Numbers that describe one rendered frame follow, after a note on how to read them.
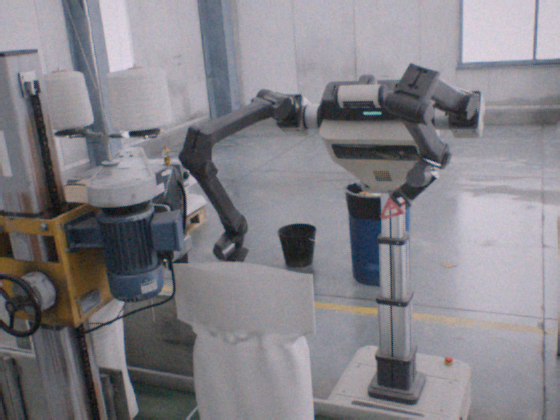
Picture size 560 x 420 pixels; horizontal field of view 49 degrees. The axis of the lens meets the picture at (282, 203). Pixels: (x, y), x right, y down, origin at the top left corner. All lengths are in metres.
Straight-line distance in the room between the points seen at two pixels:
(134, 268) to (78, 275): 0.17
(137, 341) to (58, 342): 0.96
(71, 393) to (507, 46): 8.48
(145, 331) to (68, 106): 1.20
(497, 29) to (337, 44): 2.38
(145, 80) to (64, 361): 0.82
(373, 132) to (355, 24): 7.93
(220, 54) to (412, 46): 3.14
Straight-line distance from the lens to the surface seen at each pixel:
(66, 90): 1.86
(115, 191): 1.60
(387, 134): 2.07
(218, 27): 10.56
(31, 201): 1.72
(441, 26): 9.71
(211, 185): 1.91
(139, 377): 2.75
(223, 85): 10.63
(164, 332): 2.68
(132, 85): 1.69
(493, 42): 9.64
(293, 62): 10.33
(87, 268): 1.81
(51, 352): 1.91
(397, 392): 2.66
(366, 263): 4.18
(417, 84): 1.53
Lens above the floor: 1.80
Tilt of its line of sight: 17 degrees down
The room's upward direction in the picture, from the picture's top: 4 degrees counter-clockwise
